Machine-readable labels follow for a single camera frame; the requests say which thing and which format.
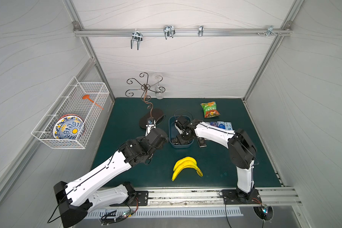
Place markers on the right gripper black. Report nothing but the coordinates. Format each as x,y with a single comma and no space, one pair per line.
181,124

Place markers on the teal plastic storage box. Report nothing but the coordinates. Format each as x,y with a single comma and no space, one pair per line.
173,132

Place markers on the black Face tissue pack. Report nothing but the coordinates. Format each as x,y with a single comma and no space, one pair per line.
201,142

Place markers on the white blue tissue pack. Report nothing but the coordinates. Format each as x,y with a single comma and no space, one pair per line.
228,126

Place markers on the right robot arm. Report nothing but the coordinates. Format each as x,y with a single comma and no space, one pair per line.
240,146

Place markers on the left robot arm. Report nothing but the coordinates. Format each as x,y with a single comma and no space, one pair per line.
92,181

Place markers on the green snack bag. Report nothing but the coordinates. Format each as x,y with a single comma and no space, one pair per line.
210,110

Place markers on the metal scroll stand dark base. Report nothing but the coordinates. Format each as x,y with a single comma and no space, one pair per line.
147,89

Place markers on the yellow banana bunch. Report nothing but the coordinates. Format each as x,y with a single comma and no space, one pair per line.
185,163

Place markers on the clear glass cup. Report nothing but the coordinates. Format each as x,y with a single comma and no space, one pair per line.
158,88

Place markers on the blue yellow patterned plate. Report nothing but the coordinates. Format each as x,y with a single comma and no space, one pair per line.
68,127

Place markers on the orange plastic spoon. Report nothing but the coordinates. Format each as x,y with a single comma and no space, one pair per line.
87,97

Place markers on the metal double hook middle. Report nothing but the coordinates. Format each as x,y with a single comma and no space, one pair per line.
169,31

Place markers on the metal double hook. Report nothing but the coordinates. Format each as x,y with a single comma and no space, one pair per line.
169,31
137,38

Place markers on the small metal hook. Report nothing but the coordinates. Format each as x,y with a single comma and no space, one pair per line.
200,31

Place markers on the metal double hook left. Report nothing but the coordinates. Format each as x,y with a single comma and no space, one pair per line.
137,38

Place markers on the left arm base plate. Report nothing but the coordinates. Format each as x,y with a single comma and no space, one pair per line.
137,198

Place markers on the white wire basket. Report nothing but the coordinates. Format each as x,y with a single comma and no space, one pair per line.
70,102

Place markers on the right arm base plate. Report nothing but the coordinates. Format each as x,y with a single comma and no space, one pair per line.
230,196

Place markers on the aluminium front rail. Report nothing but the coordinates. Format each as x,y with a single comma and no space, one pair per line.
281,196

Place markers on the aluminium rail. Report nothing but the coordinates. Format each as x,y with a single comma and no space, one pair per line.
179,32
281,196

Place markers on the metal bracket hook right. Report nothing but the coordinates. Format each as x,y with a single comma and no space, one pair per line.
269,32

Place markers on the aluminium top rail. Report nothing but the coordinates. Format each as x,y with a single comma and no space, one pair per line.
179,32

